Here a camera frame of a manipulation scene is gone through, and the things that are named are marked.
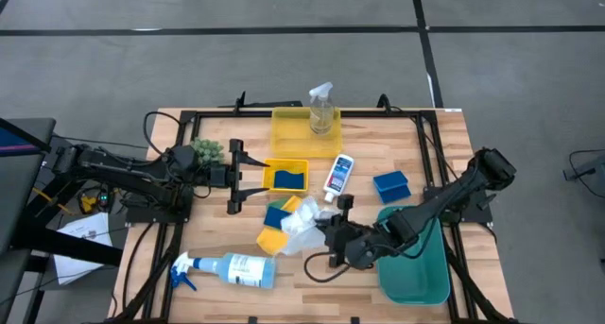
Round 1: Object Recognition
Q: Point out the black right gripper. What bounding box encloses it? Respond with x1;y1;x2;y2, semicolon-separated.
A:
315;210;379;271

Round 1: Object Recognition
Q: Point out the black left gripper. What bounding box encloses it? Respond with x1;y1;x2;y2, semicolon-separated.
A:
207;138;271;216

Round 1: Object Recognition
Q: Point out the white cloth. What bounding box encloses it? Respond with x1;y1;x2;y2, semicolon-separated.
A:
280;196;342;257

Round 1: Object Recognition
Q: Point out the blue wavy sponge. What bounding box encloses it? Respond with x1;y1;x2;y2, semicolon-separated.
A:
272;169;306;191

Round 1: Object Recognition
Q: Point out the blue rectangular sponge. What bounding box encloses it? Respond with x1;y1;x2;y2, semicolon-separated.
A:
372;170;412;205
263;204;292;230

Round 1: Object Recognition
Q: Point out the white lotion bottle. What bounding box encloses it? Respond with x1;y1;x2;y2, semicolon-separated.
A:
322;153;355;204

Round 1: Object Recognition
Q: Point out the yellow cloth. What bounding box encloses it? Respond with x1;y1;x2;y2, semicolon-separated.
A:
256;195;303;257

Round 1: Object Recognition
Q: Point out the blue liquid spray bottle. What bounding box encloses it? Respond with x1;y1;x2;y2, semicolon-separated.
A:
169;251;277;291

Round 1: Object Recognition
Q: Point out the clear spray bottle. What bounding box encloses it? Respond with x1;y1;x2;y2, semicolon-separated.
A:
308;81;336;137

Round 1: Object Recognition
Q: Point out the yellow slotted basket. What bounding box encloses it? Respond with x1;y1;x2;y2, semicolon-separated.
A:
261;158;310;194

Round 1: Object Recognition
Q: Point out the yellow translucent tray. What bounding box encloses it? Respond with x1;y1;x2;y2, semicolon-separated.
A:
270;106;343;160

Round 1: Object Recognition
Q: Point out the teal plastic tub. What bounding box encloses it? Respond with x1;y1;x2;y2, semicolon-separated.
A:
374;205;452;307

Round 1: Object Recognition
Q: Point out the white paper sheet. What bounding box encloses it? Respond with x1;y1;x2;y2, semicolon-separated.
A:
52;212;114;286

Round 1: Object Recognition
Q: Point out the black bench stand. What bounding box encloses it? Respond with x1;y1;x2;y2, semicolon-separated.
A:
0;117;125;324

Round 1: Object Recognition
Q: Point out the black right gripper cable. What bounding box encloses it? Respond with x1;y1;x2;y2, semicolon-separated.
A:
302;249;354;284

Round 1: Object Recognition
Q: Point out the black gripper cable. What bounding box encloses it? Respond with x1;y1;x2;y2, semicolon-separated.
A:
143;110;183;158
302;249;354;284

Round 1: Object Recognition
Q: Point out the black clamp bracket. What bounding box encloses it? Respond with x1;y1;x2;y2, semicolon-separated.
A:
217;91;303;111

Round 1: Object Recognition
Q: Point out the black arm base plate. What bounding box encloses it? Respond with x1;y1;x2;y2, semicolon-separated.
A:
125;185;195;225
423;186;493;225

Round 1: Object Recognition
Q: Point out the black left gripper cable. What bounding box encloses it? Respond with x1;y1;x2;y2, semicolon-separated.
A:
143;110;183;158

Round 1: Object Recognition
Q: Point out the black aluminium table frame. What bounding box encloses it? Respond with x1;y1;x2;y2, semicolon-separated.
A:
106;107;519;324

